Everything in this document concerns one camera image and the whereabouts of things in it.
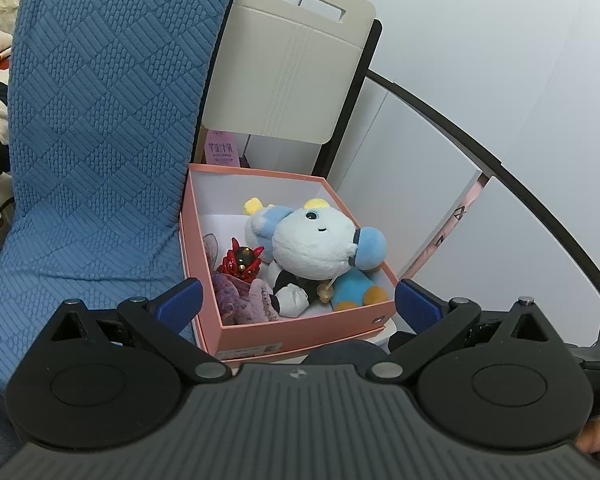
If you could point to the pink carton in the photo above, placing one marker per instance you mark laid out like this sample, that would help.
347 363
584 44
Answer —
222 150

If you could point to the small light blue plush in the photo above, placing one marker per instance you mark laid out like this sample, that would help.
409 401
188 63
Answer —
260 222

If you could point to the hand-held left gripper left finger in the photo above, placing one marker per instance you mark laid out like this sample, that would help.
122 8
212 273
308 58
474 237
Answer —
180 305

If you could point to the pink strip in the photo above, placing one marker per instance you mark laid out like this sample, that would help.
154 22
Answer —
455 215

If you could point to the brown bear plush blue shirt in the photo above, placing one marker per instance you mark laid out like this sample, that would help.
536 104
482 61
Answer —
352 295

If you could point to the black metal frame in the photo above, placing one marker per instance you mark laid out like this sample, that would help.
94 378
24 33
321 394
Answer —
351 100

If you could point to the blue textured cushion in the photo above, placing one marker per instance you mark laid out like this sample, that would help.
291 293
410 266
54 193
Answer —
105 135

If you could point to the panda figurine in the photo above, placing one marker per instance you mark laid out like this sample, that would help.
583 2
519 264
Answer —
290 297

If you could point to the person's right hand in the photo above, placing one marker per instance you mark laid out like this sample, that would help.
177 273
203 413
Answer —
595 437

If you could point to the red devil figurine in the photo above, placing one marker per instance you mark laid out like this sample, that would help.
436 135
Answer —
240 260

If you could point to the beige cutting board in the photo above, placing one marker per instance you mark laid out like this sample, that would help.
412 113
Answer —
290 70

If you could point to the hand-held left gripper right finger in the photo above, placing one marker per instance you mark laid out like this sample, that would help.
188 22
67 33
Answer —
415 305

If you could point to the large white blue plush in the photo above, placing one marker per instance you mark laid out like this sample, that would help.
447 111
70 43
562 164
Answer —
315 240

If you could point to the pink cardboard box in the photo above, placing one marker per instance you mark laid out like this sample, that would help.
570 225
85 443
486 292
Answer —
290 335

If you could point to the purple fabric toy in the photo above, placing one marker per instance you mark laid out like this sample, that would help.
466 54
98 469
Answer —
240 300

